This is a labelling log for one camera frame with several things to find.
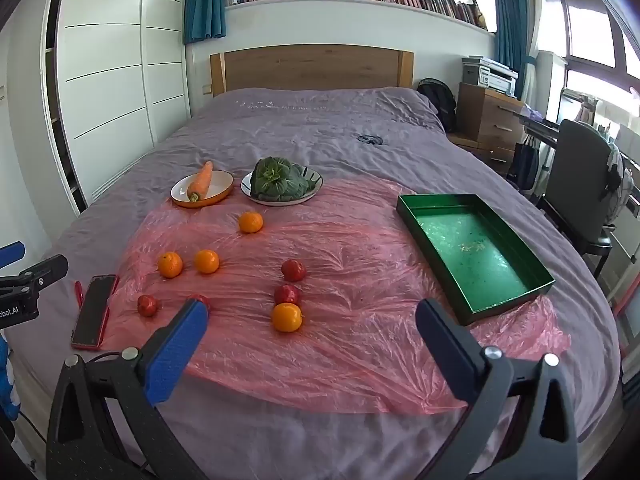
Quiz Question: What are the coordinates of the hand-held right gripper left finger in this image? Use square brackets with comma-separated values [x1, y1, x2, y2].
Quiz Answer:
[47, 300, 210, 480]

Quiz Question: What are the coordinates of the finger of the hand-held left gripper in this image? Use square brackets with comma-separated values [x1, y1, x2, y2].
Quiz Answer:
[0, 241, 26, 271]
[0, 254, 69, 307]

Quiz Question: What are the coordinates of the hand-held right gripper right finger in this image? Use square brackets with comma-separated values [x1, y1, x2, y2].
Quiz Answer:
[415, 298, 581, 480]

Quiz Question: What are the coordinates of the green rectangular tray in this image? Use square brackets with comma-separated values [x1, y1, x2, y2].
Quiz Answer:
[396, 193, 556, 327]

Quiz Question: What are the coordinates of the phone in red case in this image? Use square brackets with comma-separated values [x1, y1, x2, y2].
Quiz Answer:
[70, 274, 119, 351]

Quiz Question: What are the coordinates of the pink plastic sheet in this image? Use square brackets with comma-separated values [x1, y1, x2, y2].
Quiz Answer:
[102, 177, 572, 416]

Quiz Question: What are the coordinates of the orange-rimmed white plate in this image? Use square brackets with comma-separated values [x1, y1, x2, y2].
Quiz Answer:
[170, 170, 235, 209]

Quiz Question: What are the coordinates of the carrot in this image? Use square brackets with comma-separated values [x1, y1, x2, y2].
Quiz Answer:
[187, 160, 214, 203]

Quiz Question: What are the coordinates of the black-rimmed white plate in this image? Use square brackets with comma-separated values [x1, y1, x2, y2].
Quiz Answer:
[240, 165, 324, 207]

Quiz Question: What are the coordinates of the white wardrobe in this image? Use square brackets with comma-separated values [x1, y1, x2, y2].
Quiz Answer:
[42, 0, 193, 216]

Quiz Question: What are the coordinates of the green bok choy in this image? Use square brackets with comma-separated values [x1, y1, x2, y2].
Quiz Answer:
[250, 156, 317, 202]

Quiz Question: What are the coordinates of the dark blue bag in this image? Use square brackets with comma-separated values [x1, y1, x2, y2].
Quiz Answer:
[510, 140, 541, 191]

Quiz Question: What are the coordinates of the grey office chair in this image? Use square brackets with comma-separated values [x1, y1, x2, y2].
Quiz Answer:
[535, 119, 618, 281]

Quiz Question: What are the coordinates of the grey bag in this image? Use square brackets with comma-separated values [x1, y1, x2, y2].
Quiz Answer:
[602, 142, 635, 223]

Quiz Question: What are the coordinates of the wooden drawer cabinet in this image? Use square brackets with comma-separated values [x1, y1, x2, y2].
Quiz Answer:
[456, 82, 526, 176]

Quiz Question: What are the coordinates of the cluttered desk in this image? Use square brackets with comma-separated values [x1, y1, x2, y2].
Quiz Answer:
[520, 110, 561, 147]

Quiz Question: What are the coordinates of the black backpack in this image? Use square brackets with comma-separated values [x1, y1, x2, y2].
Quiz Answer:
[416, 78, 458, 134]

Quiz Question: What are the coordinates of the bed with purple blanket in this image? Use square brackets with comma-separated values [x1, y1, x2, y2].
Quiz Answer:
[10, 87, 621, 480]

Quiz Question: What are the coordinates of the grey printer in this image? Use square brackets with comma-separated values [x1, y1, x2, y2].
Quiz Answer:
[461, 56, 520, 97]

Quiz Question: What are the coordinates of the teal curtain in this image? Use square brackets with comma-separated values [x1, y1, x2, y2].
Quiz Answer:
[492, 0, 538, 98]
[183, 0, 227, 45]

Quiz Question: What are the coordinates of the wooden headboard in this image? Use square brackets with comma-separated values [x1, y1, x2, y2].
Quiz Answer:
[210, 44, 416, 98]

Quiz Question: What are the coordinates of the bay window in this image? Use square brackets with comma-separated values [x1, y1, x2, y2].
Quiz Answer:
[537, 0, 640, 116]

